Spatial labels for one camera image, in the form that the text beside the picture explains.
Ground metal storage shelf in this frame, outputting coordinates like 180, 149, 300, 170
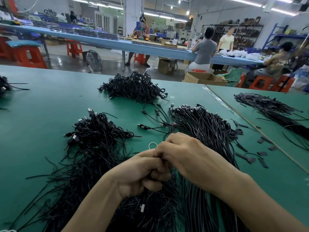
203, 17, 265, 49

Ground red plastic stool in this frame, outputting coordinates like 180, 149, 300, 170
0, 36, 12, 61
248, 74, 295, 93
66, 39, 83, 58
134, 53, 146, 65

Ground small cardboard box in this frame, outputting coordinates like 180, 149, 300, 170
158, 58, 177, 75

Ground small cluster of knotted cables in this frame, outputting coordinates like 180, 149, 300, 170
64, 109, 136, 159

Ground person's right hand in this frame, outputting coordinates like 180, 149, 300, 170
154, 132, 249, 197

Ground pile of black cables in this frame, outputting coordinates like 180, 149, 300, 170
10, 110, 189, 232

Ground white pillar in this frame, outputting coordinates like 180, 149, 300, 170
125, 0, 142, 37

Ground grey floor fan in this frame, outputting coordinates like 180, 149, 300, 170
82, 49, 103, 73

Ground green bag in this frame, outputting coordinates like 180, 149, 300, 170
220, 67, 244, 86

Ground person's left hand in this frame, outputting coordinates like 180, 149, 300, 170
106, 150, 172, 198

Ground person's left forearm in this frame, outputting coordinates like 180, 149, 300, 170
62, 179, 124, 232

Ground open cardboard box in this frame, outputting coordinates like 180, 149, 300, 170
184, 71, 229, 86

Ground spread of straight black cables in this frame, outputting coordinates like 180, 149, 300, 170
234, 92, 309, 139

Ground blue metal rack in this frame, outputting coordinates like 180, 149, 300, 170
262, 23, 309, 51

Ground red stool with blue seat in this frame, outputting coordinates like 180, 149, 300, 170
6, 40, 48, 69

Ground long blue workbench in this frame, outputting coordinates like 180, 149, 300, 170
0, 24, 265, 66

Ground scattered dark tie pieces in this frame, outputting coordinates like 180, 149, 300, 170
232, 118, 278, 169

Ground heap of black cables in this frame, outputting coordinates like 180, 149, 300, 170
0, 75, 30, 95
98, 70, 168, 104

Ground pile of white bags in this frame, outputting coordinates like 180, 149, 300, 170
220, 48, 264, 61

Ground bundle of long black cables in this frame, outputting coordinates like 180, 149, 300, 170
137, 104, 249, 232

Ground single black cable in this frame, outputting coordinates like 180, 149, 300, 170
138, 191, 154, 213

